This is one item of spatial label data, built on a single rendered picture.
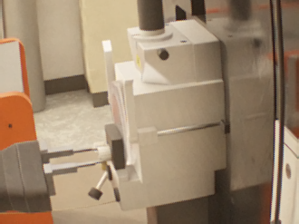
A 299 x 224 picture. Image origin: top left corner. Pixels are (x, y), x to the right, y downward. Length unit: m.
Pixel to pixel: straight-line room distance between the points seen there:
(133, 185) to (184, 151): 0.06
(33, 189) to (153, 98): 0.16
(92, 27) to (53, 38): 0.45
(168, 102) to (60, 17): 3.53
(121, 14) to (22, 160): 3.16
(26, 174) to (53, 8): 3.48
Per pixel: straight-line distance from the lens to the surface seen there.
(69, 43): 4.21
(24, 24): 3.85
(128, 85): 0.62
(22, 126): 1.04
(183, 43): 0.64
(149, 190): 0.69
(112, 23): 3.83
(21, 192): 0.68
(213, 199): 0.74
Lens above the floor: 1.48
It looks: 22 degrees down
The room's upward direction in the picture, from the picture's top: 5 degrees counter-clockwise
